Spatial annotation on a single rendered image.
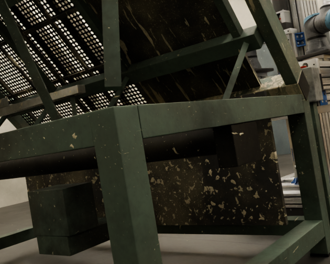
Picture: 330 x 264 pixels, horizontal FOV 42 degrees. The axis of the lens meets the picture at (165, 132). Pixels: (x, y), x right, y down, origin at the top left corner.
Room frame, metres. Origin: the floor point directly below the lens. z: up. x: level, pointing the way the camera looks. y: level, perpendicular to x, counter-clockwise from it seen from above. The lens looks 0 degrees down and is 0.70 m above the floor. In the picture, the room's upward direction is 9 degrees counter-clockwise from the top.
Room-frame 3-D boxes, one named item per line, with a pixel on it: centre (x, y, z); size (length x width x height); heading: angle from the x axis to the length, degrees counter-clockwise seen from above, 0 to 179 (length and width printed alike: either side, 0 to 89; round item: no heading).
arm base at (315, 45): (2.60, -0.99, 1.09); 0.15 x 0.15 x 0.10
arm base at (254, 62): (2.95, -0.65, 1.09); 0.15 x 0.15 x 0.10
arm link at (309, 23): (2.59, -1.00, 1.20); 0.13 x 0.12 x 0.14; 19
